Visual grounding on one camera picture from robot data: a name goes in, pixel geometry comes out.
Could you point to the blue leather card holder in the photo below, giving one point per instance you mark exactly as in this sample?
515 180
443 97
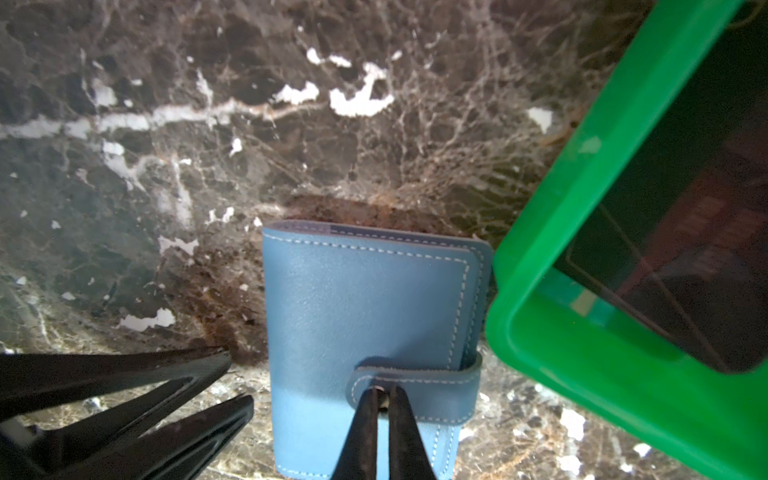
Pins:
349 308

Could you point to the stack of black cards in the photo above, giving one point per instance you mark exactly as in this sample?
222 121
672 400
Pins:
679 242

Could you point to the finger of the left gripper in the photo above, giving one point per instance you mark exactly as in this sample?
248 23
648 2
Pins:
162 441
35 382

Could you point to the green plastic card tray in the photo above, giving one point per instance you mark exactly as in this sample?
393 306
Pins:
553 329

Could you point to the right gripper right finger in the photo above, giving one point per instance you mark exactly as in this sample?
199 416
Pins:
408 459

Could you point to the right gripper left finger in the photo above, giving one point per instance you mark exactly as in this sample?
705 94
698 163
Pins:
358 458

